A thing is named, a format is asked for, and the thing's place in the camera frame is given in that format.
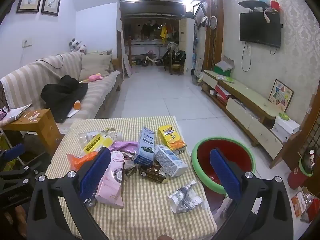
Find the white plush toy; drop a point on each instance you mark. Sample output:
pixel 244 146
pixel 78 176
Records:
pixel 77 46

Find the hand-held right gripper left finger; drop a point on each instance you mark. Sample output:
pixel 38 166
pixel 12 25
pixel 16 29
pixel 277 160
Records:
pixel 95 172

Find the open booklet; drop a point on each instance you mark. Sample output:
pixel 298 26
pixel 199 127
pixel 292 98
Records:
pixel 17 113

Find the silver wrapper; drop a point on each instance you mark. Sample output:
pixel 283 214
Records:
pixel 128 167

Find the sofa with striped cover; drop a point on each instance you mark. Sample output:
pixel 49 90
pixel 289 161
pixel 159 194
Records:
pixel 100 92

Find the white cardboard box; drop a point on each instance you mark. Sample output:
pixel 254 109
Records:
pixel 285 128

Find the snack packet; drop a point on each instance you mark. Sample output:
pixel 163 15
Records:
pixel 186 196

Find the black television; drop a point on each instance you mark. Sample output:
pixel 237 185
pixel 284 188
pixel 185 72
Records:
pixel 260 28

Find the yellow hanging garment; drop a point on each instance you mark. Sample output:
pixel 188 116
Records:
pixel 164 33

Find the red bucket with green rim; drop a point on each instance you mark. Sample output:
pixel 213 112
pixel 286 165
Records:
pixel 298 177

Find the yellow cardboard box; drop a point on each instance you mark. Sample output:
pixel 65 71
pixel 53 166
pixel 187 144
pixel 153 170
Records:
pixel 96 143

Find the orange plastic bag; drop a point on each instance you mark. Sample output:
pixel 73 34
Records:
pixel 80 161

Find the small green object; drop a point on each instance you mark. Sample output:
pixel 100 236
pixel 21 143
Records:
pixel 284 116

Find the star checkers board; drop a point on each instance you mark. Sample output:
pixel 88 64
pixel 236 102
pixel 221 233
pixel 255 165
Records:
pixel 281 95

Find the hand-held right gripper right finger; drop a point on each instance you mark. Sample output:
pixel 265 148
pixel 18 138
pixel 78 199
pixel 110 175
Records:
pixel 225 177

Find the round white wall clock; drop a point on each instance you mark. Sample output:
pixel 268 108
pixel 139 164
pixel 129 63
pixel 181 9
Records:
pixel 212 22

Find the black clothing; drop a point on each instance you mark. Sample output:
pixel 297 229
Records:
pixel 62 95

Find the yellow drink carton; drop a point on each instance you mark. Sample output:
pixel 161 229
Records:
pixel 172 138

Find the pink tissue packet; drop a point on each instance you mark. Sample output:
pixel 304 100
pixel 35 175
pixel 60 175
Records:
pixel 111 180

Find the brown snack wrapper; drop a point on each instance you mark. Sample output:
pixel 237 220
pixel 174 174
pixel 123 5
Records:
pixel 152 176

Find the beige cushion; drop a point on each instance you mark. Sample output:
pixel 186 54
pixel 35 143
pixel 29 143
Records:
pixel 95 65

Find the pink toy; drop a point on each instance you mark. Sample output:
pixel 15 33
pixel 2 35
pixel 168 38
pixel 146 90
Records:
pixel 95 77

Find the low wooden television cabinet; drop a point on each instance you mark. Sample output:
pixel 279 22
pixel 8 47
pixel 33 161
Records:
pixel 250 97

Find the white floor air conditioner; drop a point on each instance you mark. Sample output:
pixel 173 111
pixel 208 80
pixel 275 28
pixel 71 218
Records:
pixel 186 37

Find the pink plastic bag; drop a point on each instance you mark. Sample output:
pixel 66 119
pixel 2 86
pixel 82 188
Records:
pixel 122 146

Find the white balance bike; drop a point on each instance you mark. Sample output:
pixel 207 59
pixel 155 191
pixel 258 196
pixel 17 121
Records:
pixel 151 60

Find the red flat box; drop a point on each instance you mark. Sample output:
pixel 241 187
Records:
pixel 222 92

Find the white carton with blue print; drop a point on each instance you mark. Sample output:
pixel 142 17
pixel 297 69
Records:
pixel 170 161

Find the blue white milk carton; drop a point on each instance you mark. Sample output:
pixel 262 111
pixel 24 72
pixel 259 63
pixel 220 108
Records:
pixel 145 145

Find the yellow stool with stickers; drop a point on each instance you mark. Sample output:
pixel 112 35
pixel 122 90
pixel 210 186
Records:
pixel 45 127

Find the open green box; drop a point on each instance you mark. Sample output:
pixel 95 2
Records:
pixel 222 67

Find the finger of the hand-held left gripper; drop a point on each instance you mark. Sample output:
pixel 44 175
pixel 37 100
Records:
pixel 15 153
pixel 23 171

